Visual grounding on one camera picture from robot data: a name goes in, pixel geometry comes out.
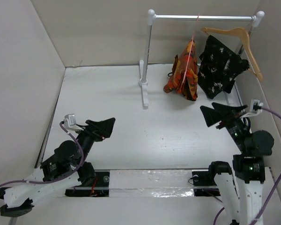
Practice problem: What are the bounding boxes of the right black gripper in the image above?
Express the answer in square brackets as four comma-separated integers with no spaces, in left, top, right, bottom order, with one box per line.
[200,101,249,152]

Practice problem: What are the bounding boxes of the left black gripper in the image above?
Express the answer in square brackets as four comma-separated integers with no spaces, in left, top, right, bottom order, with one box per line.
[74,117,116,166]

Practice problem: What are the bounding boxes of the orange camouflage trousers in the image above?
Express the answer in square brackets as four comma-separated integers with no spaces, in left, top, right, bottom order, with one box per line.
[163,40,198,101]

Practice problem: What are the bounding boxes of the pink wire hanger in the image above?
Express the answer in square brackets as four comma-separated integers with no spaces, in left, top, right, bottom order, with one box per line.
[182,14,200,84]

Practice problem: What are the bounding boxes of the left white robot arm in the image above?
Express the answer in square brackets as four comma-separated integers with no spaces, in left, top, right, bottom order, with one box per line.
[0,114,116,218]

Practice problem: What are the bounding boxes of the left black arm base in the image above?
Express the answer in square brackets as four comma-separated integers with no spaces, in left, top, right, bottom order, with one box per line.
[65,171,110,197]

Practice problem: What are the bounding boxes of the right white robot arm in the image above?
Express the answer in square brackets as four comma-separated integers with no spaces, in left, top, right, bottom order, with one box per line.
[200,100,274,225]

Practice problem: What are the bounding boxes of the wooden clothes hanger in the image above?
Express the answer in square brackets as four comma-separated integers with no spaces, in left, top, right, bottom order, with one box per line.
[201,27,263,82]

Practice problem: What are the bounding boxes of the black white patterned garment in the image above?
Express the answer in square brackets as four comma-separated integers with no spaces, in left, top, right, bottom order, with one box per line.
[198,35,250,99]

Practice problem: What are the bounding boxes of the white metal clothes rack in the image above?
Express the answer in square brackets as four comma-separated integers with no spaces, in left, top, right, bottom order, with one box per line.
[139,8,266,110]

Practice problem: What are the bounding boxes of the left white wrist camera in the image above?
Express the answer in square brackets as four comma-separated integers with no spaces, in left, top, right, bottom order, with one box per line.
[62,113,83,132]

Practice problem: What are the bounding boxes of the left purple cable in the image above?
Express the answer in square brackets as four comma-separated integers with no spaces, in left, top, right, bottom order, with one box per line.
[0,120,85,213]

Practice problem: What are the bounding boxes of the purple cable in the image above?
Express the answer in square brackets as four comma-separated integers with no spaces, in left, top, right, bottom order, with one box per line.
[213,106,281,225]
[0,120,85,213]

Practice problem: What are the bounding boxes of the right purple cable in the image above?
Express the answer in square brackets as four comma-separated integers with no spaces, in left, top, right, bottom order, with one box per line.
[213,106,281,225]

